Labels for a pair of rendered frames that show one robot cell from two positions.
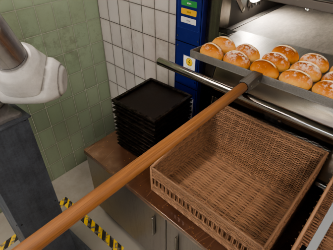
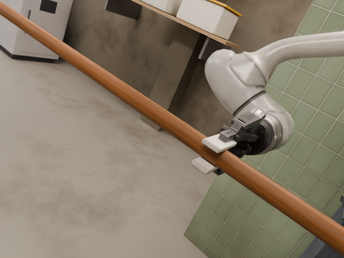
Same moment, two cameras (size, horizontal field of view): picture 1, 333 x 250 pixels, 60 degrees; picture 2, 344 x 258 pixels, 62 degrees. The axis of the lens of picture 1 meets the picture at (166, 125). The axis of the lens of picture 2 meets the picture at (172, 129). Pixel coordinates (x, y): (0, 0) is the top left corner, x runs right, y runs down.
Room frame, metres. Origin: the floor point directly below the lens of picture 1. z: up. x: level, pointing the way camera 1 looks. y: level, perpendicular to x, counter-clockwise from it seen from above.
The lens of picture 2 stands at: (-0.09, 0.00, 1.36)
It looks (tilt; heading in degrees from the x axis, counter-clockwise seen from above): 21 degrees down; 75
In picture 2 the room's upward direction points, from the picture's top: 24 degrees clockwise
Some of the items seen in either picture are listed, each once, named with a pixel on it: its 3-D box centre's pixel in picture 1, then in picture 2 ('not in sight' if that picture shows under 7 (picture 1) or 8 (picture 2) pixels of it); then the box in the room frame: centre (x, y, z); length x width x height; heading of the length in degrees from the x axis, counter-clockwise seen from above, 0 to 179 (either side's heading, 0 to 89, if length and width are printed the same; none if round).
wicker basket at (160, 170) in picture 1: (233, 171); not in sight; (0.86, -0.29, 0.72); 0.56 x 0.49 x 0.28; 47
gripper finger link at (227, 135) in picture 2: not in sight; (232, 130); (0.10, 0.40, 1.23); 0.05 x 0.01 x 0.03; 48
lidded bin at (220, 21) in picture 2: not in sight; (208, 15); (0.54, 2.92, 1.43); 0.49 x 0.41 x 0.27; 140
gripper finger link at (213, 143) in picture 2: not in sight; (219, 142); (0.08, 0.38, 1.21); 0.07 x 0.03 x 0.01; 48
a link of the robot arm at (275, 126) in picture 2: not in sight; (258, 133); (0.23, 0.55, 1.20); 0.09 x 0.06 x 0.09; 138
